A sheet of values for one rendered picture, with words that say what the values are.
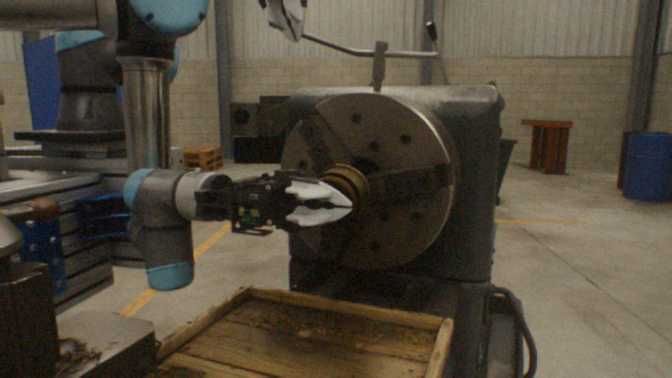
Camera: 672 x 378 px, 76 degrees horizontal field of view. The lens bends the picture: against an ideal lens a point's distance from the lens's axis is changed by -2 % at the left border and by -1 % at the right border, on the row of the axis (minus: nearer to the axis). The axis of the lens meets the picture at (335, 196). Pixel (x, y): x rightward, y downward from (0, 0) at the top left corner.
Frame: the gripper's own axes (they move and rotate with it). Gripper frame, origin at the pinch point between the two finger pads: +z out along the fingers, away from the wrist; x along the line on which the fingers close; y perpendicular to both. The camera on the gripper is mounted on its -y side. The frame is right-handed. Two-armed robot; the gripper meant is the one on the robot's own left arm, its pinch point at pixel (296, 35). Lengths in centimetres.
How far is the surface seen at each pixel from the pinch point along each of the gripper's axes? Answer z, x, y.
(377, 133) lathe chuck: 20.3, 8.2, -0.6
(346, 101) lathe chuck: 13.5, 4.7, -0.6
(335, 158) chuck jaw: 22.2, 2.4, 6.2
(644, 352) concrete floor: 161, 56, -174
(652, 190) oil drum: 182, 165, -612
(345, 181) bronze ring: 25.8, 5.4, 12.4
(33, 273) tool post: 24, -1, 53
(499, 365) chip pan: 87, 9, -43
